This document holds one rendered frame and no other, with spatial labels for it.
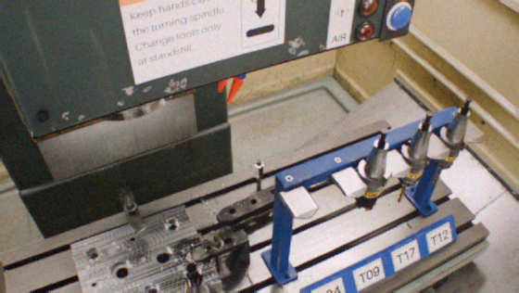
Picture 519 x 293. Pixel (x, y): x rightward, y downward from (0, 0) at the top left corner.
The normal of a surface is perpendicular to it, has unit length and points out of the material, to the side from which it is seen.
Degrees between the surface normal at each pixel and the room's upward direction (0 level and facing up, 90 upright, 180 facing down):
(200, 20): 90
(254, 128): 0
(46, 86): 90
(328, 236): 0
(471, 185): 24
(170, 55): 90
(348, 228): 0
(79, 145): 90
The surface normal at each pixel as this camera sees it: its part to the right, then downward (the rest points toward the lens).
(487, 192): -0.36, -0.51
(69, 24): 0.43, 0.64
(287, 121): 0.00, -0.70
